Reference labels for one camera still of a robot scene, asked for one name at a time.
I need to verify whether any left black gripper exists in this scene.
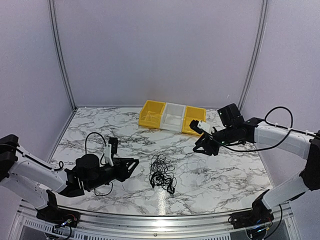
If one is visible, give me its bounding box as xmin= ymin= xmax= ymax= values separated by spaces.
xmin=86 ymin=157 xmax=140 ymax=191

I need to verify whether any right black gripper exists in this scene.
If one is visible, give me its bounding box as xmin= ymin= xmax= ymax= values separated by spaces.
xmin=193 ymin=125 xmax=237 ymax=156

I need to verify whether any black cable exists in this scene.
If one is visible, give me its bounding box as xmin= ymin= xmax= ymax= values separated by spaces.
xmin=148 ymin=154 xmax=177 ymax=195

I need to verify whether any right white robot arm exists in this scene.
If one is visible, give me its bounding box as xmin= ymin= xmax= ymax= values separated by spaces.
xmin=189 ymin=103 xmax=320 ymax=224

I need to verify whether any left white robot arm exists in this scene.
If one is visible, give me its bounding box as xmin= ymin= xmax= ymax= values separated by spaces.
xmin=0 ymin=134 xmax=139 ymax=223

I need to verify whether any right yellow plastic bin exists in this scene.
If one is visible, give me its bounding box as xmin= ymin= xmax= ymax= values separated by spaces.
xmin=181 ymin=105 xmax=207 ymax=137

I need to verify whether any yellow plastic bin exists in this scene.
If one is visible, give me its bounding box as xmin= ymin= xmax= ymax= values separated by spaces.
xmin=138 ymin=100 xmax=166 ymax=129
xmin=181 ymin=105 xmax=207 ymax=137

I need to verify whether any white plastic bin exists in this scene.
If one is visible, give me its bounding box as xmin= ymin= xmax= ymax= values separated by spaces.
xmin=159 ymin=102 xmax=186 ymax=132

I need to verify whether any left yellow plastic bin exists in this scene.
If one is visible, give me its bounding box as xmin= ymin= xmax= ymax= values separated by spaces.
xmin=138 ymin=100 xmax=166 ymax=129

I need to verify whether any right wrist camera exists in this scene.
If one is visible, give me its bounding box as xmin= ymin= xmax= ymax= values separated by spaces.
xmin=189 ymin=120 xmax=216 ymax=135

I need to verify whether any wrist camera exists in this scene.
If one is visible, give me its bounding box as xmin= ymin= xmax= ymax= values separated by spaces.
xmin=189 ymin=120 xmax=216 ymax=135
xmin=104 ymin=137 xmax=119 ymax=167

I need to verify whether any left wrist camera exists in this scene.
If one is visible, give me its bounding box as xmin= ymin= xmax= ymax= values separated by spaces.
xmin=104 ymin=137 xmax=119 ymax=167

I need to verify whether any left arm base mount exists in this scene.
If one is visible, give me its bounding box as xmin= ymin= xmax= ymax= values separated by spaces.
xmin=36 ymin=190 xmax=80 ymax=228

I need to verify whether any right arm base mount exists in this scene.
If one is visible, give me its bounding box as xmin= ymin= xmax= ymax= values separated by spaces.
xmin=228 ymin=190 xmax=274 ymax=229

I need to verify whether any aluminium front rail frame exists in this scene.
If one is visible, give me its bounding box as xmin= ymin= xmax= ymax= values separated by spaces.
xmin=8 ymin=200 xmax=301 ymax=240

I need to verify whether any right aluminium corner post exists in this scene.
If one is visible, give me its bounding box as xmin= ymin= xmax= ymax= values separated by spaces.
xmin=237 ymin=0 xmax=270 ymax=112

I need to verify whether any aluminium corner post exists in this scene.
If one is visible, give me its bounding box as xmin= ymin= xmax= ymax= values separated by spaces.
xmin=47 ymin=0 xmax=78 ymax=112
xmin=237 ymin=0 xmax=270 ymax=112

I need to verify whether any left aluminium corner post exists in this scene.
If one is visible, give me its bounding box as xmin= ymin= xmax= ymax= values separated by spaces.
xmin=47 ymin=0 xmax=78 ymax=112

